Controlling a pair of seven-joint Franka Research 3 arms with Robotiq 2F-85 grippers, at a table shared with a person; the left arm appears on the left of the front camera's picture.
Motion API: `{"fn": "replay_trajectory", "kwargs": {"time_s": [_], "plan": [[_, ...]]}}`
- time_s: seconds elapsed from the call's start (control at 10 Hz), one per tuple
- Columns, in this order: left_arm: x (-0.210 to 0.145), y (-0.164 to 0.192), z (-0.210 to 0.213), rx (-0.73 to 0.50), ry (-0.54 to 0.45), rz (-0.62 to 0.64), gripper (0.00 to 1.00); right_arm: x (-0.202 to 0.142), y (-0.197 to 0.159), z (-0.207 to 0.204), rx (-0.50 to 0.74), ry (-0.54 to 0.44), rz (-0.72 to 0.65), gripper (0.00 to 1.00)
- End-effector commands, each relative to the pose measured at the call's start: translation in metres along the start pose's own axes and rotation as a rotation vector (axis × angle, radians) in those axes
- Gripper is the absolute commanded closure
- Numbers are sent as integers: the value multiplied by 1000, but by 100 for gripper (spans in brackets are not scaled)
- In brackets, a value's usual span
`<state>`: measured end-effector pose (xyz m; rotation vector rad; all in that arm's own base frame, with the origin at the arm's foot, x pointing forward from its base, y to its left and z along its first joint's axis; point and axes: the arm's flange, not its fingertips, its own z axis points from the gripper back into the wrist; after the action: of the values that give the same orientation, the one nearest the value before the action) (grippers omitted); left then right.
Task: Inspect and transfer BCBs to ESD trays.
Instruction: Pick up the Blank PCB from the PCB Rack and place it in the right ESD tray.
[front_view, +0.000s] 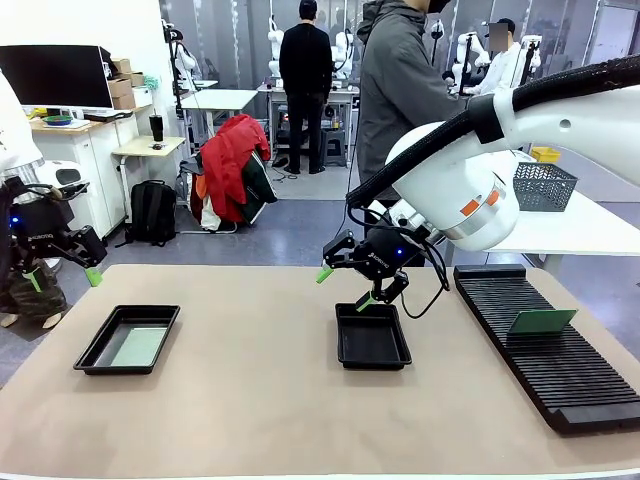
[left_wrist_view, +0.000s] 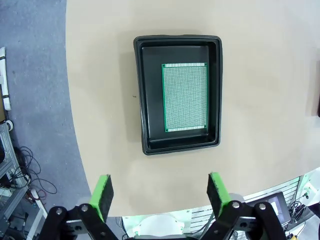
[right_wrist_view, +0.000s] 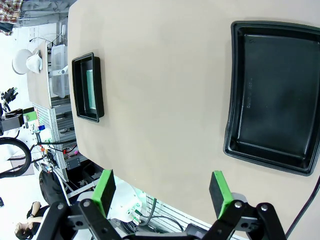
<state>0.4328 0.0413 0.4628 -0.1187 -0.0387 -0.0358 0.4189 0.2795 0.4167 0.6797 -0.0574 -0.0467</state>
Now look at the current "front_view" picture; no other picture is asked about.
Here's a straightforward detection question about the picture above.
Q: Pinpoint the red jacket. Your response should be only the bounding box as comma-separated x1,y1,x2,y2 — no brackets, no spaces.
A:
199,113,272,224

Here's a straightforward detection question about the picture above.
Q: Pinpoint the green circuit board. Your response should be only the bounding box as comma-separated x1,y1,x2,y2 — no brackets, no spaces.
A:
109,327,170,368
508,308,579,337

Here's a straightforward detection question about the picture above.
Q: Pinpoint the grey step stool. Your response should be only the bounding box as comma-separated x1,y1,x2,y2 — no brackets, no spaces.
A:
319,128,349,169

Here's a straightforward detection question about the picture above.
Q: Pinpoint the person in grey jacket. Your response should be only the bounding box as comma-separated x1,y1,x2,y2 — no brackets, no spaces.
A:
355,0,474,201

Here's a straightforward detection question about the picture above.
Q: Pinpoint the metal workbench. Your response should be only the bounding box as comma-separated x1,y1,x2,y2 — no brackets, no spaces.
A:
257,82,361,166

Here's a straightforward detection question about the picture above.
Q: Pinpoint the black computer monitor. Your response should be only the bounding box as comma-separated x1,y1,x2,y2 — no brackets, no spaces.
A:
0,44,114,110

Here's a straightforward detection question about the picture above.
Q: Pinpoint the white desk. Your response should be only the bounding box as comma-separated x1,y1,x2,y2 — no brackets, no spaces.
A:
179,88,260,151

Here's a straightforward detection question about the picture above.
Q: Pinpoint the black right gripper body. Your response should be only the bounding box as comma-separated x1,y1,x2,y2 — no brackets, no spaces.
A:
354,227,426,281

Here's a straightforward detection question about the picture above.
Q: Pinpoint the black ESD tray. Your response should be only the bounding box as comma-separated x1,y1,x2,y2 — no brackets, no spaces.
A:
334,302,413,371
73,304,181,376

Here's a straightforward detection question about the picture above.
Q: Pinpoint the small wooden side table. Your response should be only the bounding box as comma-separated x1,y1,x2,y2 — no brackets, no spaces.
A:
110,135,187,226

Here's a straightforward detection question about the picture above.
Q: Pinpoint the person in black clothes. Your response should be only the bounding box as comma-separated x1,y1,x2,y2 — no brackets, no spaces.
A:
278,0,335,175

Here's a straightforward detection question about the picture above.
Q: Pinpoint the black slotted board rack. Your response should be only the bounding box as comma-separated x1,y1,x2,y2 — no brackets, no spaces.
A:
453,264,640,435

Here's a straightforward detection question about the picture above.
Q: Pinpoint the person in white shirt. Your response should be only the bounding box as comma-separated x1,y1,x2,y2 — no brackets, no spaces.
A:
467,18,529,96

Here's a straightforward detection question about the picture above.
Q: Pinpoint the white cabinet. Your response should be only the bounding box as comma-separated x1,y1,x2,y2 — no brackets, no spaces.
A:
29,102,154,241

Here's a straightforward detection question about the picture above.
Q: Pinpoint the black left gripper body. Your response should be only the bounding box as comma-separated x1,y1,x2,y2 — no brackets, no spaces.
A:
10,198,74,271

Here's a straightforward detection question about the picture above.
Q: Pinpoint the black laptop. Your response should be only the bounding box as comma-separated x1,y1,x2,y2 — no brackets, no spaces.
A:
83,109,134,123

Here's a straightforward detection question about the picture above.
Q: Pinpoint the black backpack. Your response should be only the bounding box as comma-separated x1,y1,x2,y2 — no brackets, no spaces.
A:
115,179,179,249

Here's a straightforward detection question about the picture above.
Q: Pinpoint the person in camouflage trousers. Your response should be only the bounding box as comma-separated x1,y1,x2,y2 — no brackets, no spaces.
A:
0,259,69,329

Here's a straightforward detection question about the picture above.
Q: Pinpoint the grey mesh basket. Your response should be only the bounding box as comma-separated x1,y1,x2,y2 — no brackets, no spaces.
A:
513,162,580,213

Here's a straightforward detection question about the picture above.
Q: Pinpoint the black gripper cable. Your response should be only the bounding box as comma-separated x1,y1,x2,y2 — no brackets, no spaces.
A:
399,232,451,321

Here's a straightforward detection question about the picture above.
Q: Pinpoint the dark green jacket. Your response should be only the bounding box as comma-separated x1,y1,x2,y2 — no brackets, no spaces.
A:
238,149,279,226

